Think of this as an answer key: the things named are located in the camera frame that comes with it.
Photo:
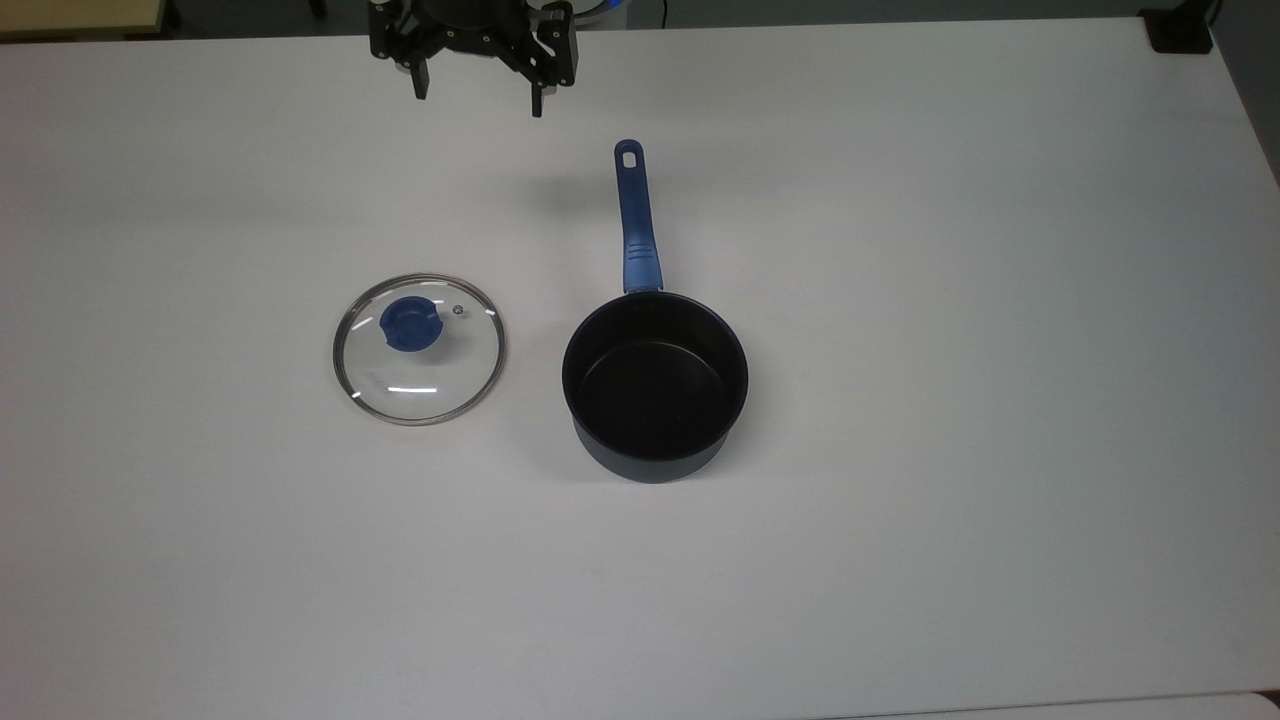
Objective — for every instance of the glass lid with blue knob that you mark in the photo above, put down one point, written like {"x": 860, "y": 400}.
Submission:
{"x": 419, "y": 348}

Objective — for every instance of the black clamp block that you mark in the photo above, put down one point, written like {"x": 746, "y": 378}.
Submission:
{"x": 1180, "y": 28}

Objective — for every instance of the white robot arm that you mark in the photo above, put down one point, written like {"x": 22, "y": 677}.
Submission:
{"x": 598, "y": 8}

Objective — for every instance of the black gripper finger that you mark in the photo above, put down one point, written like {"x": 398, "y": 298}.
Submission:
{"x": 392, "y": 38}
{"x": 556, "y": 55}

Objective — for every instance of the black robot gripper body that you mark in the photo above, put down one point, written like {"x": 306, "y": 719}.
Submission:
{"x": 468, "y": 25}

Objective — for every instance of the wooden side table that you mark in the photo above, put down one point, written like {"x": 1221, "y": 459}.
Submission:
{"x": 80, "y": 14}

